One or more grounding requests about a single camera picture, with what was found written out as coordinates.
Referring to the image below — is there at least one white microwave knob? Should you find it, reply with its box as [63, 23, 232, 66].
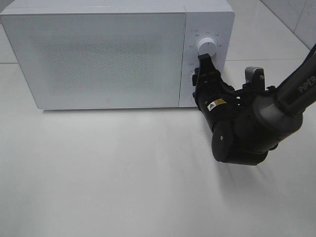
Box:
[197, 36, 218, 57]
[192, 74, 198, 86]

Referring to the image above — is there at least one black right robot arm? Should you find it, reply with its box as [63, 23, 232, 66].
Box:
[192, 48, 316, 166]

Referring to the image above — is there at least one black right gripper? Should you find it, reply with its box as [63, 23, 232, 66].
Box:
[193, 54, 265, 128]

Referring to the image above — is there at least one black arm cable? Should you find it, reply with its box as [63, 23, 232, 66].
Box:
[229, 85, 277, 107]

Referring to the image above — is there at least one white microwave door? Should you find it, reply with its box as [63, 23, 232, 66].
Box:
[1, 13, 185, 109]

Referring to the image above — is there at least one white microwave oven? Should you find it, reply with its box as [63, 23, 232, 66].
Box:
[0, 0, 235, 110]

